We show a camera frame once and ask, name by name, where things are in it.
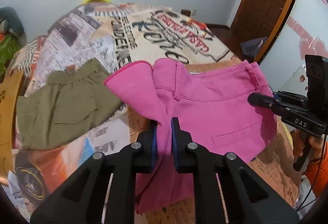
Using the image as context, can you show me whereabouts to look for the brown wooden door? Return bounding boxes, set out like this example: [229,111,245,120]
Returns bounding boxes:
[227,0,304,64]

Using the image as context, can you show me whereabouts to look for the grey-blue bag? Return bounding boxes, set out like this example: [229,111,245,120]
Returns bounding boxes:
[240,37,268,57]

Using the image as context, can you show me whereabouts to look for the white stickered plastic item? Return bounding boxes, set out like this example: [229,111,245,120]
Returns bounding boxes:
[280,64,309,94]

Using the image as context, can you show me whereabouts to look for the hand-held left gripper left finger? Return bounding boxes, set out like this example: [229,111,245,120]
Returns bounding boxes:
[30,120,158,224]

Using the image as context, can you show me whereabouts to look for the person's right forearm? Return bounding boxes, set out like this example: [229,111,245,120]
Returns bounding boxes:
[301,141,328,197]

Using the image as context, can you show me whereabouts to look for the green patterned bag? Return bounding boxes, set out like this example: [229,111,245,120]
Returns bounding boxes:
[0,35,22,81]

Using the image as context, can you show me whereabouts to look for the pink pants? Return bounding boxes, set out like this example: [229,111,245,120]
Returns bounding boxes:
[104,58,278,215]

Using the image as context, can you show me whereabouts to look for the white wardrobe sliding door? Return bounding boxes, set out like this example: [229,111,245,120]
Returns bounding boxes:
[256,0,328,102]

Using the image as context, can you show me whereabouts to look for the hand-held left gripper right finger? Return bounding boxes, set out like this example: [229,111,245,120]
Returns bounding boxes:
[172,117,299,224]

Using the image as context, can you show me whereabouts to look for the newspaper print blanket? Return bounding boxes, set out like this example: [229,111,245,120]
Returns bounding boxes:
[8,2,308,224]

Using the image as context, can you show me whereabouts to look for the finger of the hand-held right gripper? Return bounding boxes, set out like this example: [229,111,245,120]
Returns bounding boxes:
[247,93,285,114]
[273,91,306,102]

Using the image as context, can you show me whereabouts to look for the wooden lap tray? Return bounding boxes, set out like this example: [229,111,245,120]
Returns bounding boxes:
[0,70,25,172]

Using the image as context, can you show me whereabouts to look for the grey plush toy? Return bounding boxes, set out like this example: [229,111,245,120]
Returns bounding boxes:
[0,6,27,46]

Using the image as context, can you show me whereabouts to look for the olive green pants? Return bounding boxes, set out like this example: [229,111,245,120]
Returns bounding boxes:
[16,58,123,150]

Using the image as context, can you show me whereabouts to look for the person's right hand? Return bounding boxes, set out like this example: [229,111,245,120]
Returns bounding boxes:
[292,130,328,162]

